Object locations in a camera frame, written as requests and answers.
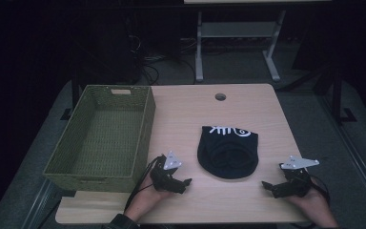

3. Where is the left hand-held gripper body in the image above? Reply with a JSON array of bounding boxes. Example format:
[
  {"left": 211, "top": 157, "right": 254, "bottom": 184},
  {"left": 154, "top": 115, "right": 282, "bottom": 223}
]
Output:
[{"left": 149, "top": 150, "right": 184, "bottom": 194}]

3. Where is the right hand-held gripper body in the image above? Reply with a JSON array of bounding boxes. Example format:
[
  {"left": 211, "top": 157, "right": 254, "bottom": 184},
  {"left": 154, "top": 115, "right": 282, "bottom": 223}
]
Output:
[{"left": 277, "top": 155, "right": 320, "bottom": 198}]

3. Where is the black beanie with white print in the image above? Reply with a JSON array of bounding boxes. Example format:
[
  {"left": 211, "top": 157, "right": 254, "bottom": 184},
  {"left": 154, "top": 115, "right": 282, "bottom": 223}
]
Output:
[{"left": 196, "top": 125, "right": 259, "bottom": 180}]

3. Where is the green woven basket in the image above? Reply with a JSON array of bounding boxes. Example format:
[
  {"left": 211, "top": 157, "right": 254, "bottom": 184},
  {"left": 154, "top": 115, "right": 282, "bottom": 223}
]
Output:
[{"left": 42, "top": 84, "right": 156, "bottom": 194}]

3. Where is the person's right hand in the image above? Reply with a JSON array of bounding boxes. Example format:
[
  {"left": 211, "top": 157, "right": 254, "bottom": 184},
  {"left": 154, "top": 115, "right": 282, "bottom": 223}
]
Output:
[{"left": 285, "top": 177, "right": 336, "bottom": 220}]

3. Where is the person's left hand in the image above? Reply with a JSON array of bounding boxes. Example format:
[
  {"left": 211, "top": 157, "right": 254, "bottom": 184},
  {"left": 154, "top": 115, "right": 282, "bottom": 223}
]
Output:
[{"left": 124, "top": 174, "right": 174, "bottom": 221}]

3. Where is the black metal stand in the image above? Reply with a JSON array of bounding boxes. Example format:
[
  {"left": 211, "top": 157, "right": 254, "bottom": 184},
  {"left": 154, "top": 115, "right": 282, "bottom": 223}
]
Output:
[{"left": 279, "top": 61, "right": 358, "bottom": 126}]

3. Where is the white metal stand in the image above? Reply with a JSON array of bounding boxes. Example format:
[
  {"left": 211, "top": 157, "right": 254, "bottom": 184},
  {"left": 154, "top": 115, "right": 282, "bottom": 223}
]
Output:
[{"left": 194, "top": 9, "right": 286, "bottom": 84}]

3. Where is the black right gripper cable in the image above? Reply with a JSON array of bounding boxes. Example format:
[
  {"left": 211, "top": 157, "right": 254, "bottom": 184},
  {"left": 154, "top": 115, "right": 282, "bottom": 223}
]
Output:
[{"left": 310, "top": 174, "right": 331, "bottom": 206}]

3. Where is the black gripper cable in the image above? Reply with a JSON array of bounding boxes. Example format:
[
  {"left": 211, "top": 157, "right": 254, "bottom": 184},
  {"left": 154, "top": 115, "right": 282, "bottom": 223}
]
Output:
[
  {"left": 124, "top": 156, "right": 164, "bottom": 212},
  {"left": 310, "top": 174, "right": 331, "bottom": 206}
]

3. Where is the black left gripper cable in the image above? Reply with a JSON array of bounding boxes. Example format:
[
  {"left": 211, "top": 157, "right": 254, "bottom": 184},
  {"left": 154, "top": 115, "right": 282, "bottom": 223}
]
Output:
[{"left": 124, "top": 156, "right": 164, "bottom": 212}]

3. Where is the bundle of floor cables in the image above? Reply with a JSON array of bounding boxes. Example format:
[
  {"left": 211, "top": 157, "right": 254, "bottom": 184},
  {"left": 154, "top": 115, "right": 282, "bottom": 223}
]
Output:
[{"left": 125, "top": 32, "right": 198, "bottom": 86}]

